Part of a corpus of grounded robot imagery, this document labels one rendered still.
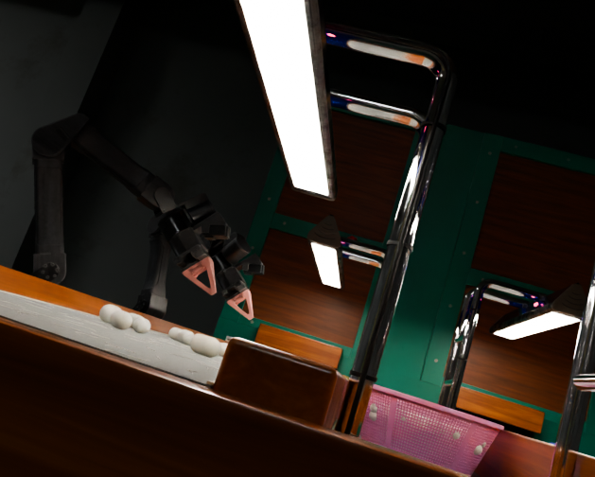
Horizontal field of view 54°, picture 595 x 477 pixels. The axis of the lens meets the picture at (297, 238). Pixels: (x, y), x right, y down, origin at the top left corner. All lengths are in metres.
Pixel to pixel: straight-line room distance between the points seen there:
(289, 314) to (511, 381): 0.79
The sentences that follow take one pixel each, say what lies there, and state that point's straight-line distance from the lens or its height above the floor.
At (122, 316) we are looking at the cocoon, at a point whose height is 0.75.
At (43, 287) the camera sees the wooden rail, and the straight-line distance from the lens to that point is 0.76.
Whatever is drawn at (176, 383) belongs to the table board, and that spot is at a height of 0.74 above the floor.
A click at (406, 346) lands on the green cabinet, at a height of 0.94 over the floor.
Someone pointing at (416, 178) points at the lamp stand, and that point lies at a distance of 0.59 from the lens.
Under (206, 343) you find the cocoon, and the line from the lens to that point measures 0.64.
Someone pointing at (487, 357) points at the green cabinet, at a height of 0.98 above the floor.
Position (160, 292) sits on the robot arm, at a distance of 1.83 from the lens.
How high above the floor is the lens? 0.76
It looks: 12 degrees up
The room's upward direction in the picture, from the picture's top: 18 degrees clockwise
